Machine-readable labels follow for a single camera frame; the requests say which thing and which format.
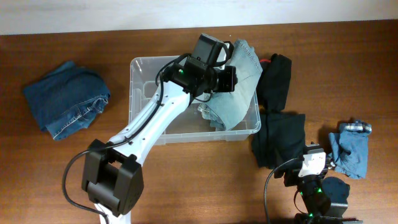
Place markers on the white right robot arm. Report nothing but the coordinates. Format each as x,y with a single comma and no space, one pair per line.
325,198

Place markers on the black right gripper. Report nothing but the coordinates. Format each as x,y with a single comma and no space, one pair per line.
291,171

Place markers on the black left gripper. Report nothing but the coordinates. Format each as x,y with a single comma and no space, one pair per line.
230,76

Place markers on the light blue shorts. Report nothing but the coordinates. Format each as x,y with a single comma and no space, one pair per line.
349,149

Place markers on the black garment with red band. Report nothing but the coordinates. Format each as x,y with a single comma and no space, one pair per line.
273,86

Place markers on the dark blue jeans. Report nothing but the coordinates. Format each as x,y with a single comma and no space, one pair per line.
67,99

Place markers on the clear plastic storage bin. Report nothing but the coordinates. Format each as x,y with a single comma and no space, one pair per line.
188,126

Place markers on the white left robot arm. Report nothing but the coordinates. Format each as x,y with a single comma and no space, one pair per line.
112,174

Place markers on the light grey jeans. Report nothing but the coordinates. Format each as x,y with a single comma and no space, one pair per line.
227,110

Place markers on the dark green folded garment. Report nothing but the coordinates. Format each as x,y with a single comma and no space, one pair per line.
280,138

